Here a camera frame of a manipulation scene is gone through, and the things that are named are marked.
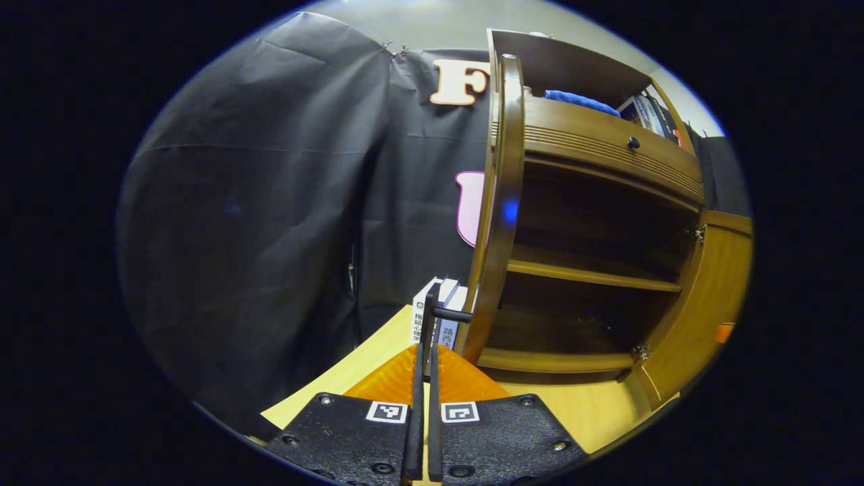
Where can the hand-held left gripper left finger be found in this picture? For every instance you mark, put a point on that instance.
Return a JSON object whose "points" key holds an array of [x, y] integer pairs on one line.
{"points": [[415, 432]]}

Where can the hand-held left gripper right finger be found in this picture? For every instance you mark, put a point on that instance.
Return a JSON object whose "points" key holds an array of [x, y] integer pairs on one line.
{"points": [[435, 432]]}

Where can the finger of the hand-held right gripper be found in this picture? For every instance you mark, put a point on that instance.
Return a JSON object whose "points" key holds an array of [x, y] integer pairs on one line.
{"points": [[724, 333]]}

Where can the wooden shoe cabinet door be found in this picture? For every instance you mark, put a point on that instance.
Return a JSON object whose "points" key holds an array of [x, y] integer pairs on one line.
{"points": [[499, 270], [709, 290]]}

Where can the wooden double-door shoe cabinet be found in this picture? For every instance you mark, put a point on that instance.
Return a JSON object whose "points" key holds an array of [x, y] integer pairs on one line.
{"points": [[587, 270]]}

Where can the metal door hinge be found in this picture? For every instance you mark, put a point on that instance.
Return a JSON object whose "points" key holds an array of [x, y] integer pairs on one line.
{"points": [[641, 352], [697, 234]]}

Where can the blue and white book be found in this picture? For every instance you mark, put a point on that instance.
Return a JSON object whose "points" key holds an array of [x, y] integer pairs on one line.
{"points": [[451, 334]]}

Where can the white spine book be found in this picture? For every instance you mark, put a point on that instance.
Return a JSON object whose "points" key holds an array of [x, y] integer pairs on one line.
{"points": [[420, 320]]}

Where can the black backdrop cloth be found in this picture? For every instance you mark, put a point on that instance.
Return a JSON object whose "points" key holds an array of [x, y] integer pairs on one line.
{"points": [[725, 175], [236, 202]]}

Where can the black book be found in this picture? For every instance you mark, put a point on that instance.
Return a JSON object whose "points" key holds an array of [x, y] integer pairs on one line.
{"points": [[665, 121]]}

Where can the light grey book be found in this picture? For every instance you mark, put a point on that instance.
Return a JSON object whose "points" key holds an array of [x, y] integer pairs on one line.
{"points": [[649, 115]]}

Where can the wooden drawer with black knob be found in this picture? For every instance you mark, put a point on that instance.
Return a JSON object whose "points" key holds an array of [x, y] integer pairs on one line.
{"points": [[594, 135]]}

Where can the dark blue book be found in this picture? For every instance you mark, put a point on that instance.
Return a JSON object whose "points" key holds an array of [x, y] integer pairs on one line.
{"points": [[631, 108]]}

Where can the blue folded towel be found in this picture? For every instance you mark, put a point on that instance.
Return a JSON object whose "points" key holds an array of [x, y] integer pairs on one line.
{"points": [[580, 101]]}

